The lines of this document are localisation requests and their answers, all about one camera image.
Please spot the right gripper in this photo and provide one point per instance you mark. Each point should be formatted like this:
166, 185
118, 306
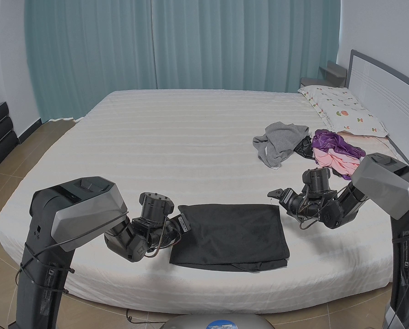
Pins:
295, 204

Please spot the grey bedside table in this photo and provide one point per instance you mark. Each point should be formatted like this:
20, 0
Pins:
314, 82

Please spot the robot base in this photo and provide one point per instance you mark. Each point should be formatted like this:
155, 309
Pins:
190, 324

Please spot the white printed pillow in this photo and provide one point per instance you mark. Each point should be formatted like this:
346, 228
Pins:
341, 108

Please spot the pile of clothes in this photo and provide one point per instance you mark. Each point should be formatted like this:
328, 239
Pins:
328, 156

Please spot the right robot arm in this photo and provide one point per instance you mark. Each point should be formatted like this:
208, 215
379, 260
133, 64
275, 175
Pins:
379, 180

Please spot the black garment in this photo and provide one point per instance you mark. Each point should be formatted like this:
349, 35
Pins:
225, 235

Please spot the pale pink pillow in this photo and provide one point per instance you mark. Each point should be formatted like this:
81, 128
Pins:
376, 143

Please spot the grey garment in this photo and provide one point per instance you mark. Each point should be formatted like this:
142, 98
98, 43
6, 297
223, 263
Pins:
280, 139

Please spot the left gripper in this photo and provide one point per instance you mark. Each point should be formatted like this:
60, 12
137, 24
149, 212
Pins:
175, 230

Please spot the blue-green curtain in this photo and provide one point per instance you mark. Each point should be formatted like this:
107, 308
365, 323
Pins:
245, 33
87, 46

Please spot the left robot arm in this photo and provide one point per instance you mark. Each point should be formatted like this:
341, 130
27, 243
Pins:
84, 214

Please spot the bed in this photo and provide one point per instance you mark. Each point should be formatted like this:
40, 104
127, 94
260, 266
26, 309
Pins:
156, 149

